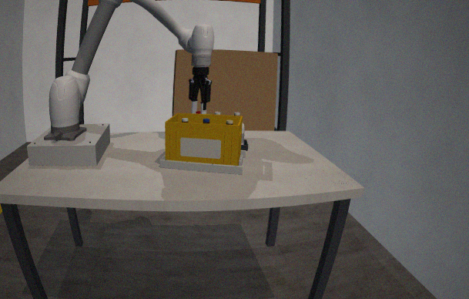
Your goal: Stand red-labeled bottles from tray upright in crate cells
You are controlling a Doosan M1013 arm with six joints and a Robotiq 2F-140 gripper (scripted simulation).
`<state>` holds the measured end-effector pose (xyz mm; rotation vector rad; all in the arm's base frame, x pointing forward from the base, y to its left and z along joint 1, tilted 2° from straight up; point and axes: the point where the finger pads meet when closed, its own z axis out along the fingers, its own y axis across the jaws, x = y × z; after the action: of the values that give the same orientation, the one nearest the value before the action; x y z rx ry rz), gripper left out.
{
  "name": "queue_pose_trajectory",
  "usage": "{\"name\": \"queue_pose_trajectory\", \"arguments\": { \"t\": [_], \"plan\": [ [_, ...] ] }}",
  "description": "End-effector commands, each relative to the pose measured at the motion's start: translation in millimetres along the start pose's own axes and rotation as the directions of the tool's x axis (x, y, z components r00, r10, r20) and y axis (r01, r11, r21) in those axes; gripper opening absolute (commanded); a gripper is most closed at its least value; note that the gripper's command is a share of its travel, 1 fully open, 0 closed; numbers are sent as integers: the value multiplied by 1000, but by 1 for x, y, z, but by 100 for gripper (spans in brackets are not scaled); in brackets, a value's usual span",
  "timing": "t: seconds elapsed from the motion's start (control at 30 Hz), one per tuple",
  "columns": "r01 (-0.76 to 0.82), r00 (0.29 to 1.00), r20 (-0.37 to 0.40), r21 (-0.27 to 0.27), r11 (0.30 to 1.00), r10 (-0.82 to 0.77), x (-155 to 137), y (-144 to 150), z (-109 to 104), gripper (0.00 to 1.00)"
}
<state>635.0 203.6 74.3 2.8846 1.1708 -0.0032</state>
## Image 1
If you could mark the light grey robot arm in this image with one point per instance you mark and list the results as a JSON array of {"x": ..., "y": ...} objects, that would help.
[{"x": 64, "y": 96}]

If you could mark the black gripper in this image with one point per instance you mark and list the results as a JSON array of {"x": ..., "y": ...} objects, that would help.
[{"x": 200, "y": 82}]

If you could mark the yellow crate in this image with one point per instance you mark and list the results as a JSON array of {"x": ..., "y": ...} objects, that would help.
[{"x": 200, "y": 142}]

